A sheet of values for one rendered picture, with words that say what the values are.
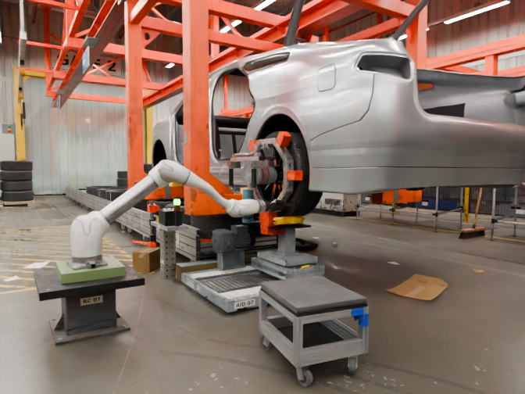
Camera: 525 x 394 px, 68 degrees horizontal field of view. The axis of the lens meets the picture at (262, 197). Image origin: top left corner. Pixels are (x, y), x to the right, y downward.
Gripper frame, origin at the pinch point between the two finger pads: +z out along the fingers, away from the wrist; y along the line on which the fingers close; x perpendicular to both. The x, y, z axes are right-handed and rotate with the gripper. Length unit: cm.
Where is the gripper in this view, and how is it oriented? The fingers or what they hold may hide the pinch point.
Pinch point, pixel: (287, 205)
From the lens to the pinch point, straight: 283.0
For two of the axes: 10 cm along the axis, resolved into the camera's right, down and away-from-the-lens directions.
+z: 8.5, -0.3, 5.3
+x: -3.7, -7.5, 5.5
